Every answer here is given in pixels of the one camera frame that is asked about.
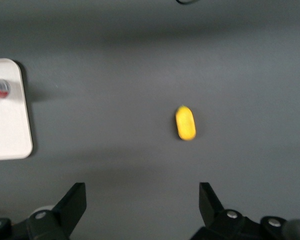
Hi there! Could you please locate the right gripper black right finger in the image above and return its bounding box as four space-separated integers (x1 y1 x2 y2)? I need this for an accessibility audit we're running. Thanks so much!
189 182 249 240

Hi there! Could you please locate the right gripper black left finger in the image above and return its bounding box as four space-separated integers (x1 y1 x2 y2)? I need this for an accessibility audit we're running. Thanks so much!
26 182 88 240

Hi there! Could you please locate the cream plastic tray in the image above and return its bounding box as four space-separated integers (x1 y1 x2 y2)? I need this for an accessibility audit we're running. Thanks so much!
0 57 34 161

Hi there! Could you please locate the yellow lemon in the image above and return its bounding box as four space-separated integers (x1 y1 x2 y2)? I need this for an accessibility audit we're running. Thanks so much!
175 105 198 142

